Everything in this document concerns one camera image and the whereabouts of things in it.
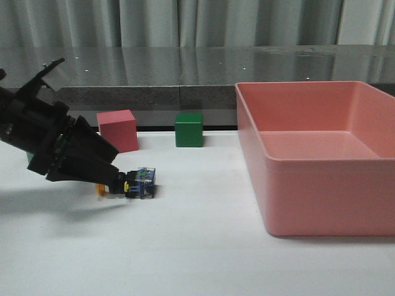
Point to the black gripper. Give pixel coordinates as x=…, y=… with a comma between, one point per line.
x=87, y=155

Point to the yellow push button switch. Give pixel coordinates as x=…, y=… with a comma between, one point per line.
x=135, y=184

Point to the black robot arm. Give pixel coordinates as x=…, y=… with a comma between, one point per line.
x=63, y=148

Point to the left green wooden cube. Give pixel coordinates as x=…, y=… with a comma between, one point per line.
x=29, y=157

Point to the green wooden cube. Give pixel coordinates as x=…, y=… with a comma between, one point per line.
x=189, y=130
x=29, y=157

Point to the pink wooden cube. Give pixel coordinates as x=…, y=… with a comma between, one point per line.
x=119, y=128

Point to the grey stone ledge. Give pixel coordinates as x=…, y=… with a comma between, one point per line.
x=157, y=83

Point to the right green wooden cube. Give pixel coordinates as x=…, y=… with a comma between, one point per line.
x=189, y=130

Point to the grey curtain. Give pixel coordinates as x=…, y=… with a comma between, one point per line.
x=195, y=23

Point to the pink plastic bin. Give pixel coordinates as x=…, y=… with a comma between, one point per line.
x=320, y=155

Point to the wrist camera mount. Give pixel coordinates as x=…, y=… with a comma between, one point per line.
x=46, y=77

